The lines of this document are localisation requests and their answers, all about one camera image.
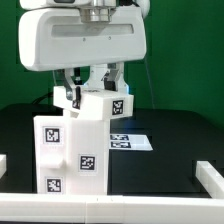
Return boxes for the white cabinet body box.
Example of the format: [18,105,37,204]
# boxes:
[33,109,113,196]

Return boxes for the black base cables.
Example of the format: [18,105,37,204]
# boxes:
[31,92,56,105]

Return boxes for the white front rail bar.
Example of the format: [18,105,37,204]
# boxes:
[0,161,224,224]

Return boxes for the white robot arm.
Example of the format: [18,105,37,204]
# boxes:
[19,0,146,116]

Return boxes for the white cabinet door panel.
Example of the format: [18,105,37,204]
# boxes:
[34,116,70,195]

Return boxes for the white cabinet top block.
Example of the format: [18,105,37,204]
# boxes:
[53,86,134,120]

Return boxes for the white block at left edge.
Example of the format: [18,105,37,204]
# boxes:
[0,154,7,179]

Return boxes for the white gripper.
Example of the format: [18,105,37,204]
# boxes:
[19,7,146,109]

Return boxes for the white flat marker plate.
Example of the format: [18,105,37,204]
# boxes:
[109,134,153,151]

